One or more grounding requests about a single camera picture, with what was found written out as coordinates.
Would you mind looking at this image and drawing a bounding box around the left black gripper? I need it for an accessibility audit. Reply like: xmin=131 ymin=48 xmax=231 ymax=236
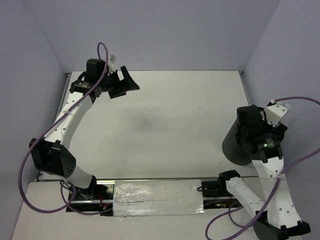
xmin=99 ymin=66 xmax=141 ymax=100

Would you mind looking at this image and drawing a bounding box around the purple cable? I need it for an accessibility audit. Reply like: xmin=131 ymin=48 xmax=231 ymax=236
xmin=18 ymin=41 xmax=113 ymax=216
xmin=204 ymin=96 xmax=320 ymax=239

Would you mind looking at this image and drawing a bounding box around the black round bin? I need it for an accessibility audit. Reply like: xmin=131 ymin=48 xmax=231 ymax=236
xmin=221 ymin=117 xmax=288 ymax=167

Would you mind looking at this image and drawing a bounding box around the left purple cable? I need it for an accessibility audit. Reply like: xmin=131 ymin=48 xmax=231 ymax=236
xmin=18 ymin=41 xmax=113 ymax=216

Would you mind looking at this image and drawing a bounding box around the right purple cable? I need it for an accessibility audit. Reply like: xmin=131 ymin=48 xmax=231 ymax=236
xmin=204 ymin=96 xmax=320 ymax=239

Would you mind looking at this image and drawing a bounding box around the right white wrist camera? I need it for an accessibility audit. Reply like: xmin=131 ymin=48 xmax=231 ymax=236
xmin=264 ymin=100 xmax=291 ymax=126

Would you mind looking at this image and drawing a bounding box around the metal base rail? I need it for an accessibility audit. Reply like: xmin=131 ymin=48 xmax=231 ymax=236
xmin=67 ymin=178 xmax=240 ymax=217

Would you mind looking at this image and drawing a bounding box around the silver tape patch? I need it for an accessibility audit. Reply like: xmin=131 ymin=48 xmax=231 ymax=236
xmin=112 ymin=179 xmax=205 ymax=217

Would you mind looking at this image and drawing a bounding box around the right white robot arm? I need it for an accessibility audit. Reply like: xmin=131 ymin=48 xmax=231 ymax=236
xmin=217 ymin=103 xmax=311 ymax=240

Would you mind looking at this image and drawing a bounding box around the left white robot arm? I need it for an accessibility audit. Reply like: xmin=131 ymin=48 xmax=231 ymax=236
xmin=29 ymin=59 xmax=140 ymax=200

